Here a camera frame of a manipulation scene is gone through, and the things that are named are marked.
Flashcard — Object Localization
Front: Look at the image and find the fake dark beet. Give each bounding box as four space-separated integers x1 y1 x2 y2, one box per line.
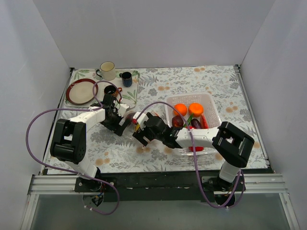
172 115 185 127

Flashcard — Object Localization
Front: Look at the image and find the fake whole orange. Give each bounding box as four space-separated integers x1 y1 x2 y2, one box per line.
173 103 188 116

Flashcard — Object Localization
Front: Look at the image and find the fake green chili pepper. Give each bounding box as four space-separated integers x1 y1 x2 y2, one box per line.
185 113 194 127

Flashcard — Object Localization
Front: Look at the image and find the fake purple eggplant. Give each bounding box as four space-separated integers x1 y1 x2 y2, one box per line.
191 118 202 129

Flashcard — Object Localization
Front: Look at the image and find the fake orange half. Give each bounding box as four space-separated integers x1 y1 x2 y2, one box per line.
188 103 204 117

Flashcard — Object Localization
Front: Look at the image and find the fake watermelon slice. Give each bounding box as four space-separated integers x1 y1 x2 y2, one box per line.
200 114 209 129

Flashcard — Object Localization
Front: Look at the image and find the fake red apple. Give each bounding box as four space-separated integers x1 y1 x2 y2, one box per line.
189 147 204 152

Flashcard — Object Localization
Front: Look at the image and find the white plastic basket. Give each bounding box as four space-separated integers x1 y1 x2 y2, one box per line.
165 92 221 157

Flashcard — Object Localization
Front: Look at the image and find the clear zip top bag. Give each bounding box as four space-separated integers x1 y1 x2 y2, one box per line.
123 111 147 130

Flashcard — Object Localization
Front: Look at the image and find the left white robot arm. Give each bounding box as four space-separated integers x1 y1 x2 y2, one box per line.
50 95 131 192

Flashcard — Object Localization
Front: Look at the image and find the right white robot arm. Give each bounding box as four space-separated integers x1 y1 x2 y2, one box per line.
132 112 255 191

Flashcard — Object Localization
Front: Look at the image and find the orange patterned cup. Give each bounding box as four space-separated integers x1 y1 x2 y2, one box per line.
104 85 122 97

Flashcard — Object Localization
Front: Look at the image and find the floral table mat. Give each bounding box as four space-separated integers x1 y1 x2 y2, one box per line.
47 65 268 172

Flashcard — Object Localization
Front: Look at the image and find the floral serving tray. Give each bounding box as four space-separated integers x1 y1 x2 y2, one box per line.
64 69 140 108

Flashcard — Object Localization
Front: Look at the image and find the red rimmed plate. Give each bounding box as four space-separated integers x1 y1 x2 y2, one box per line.
65 78 98 105

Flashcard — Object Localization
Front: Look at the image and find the dark blue cup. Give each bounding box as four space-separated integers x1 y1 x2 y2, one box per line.
119 71 132 87

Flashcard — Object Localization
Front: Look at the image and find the cream enamel mug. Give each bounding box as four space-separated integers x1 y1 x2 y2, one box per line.
96 61 116 81

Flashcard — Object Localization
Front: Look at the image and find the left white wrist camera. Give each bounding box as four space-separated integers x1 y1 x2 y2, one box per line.
116 103 130 117

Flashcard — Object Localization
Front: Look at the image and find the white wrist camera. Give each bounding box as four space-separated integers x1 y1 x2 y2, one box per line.
132 112 148 130
116 103 130 117

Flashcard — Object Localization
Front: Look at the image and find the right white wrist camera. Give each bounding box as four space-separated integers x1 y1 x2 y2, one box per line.
132 112 148 130

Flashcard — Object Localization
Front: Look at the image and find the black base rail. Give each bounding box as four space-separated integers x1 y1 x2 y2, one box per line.
74 169 274 203

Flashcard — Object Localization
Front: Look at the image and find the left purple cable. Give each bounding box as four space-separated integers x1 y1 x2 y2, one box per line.
25 80 123 215

